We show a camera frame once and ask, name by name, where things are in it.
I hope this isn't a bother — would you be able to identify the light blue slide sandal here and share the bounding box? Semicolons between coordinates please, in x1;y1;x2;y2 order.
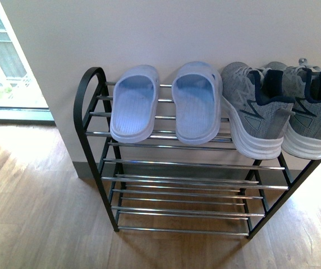
172;62;222;145
110;65;159;143

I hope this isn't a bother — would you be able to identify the grey knit sneaker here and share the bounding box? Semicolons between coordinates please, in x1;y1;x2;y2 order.
265;58;321;160
221;62;295;160

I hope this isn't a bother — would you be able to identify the black metal shoe rack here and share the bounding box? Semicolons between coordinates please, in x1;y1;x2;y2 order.
74;67;321;238

